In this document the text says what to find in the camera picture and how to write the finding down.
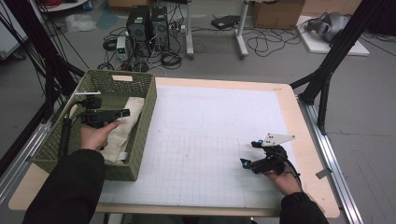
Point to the cream printed cloth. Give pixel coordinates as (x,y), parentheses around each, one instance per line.
(124,137)

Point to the white floor board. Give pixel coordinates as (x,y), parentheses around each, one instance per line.
(317,45)

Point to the green woven basket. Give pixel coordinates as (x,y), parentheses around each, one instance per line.
(118,84)

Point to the narrow black computer tower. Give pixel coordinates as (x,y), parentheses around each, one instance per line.
(160,28)

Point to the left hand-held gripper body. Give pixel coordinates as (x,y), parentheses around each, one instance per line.
(96,115)

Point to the person's left hand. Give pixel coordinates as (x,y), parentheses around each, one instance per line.
(95,138)

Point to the grey power supply unit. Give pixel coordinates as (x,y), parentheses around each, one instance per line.
(122,48)

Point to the large cardboard box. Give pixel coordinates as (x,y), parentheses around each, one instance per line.
(277,14)

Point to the white desk leg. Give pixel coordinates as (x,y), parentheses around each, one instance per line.
(189,31)
(241,34)

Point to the person's right hand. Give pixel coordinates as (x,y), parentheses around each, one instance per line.
(285,183)

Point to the grey rounded device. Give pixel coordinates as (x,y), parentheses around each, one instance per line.
(330,25)

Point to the black frame stand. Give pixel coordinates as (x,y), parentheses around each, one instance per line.
(339,46)
(40,46)

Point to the grey tape piece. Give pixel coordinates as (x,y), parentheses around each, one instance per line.
(323,173)

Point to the aluminium rail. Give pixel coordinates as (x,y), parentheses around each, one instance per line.
(336,174)
(21,155)

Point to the clear plastic bag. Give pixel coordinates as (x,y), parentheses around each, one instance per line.
(80,23)

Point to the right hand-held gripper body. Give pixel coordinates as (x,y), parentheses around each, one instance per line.
(274,165)

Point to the wide black computer tower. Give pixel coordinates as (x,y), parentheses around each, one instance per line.
(138,29)

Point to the white grid mat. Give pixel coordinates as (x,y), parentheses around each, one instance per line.
(202,140)

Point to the flat black box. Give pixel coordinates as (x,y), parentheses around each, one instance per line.
(224,21)

